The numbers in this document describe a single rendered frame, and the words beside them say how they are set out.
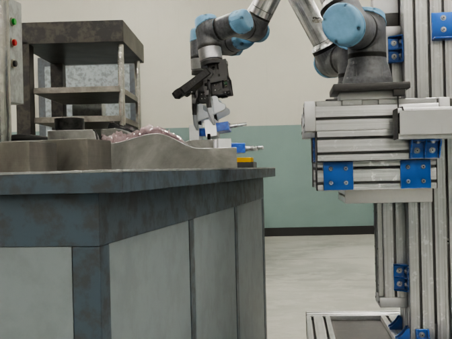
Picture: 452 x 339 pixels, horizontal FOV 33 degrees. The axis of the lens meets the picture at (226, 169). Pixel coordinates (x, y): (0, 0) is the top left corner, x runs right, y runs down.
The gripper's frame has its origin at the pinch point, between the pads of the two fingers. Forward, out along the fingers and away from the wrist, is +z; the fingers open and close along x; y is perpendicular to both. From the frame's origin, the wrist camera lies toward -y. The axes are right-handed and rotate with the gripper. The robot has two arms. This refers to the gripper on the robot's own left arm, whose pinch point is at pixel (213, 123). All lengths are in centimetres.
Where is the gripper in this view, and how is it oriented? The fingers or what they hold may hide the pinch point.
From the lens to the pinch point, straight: 243.8
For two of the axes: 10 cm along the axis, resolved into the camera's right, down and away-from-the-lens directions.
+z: 1.4, 9.8, -1.6
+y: 9.7, -1.6, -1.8
